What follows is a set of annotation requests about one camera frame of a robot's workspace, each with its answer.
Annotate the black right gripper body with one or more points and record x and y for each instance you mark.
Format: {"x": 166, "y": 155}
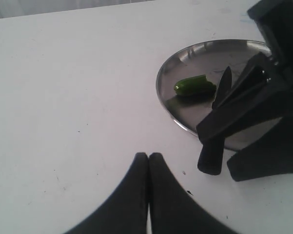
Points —
{"x": 274, "y": 19}

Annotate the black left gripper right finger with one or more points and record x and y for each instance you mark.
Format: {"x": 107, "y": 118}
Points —
{"x": 172, "y": 210}

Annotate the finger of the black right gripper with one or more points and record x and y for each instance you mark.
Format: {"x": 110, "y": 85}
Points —
{"x": 271, "y": 155}
{"x": 241, "y": 109}

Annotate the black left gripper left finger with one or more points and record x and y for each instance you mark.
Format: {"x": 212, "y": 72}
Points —
{"x": 125, "y": 211}

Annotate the black handled knife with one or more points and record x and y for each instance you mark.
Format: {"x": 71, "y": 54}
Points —
{"x": 211, "y": 155}

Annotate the green vegetable piece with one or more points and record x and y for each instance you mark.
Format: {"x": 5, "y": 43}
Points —
{"x": 197, "y": 85}

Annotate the round stainless steel plate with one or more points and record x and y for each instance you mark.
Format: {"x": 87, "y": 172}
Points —
{"x": 209, "y": 58}

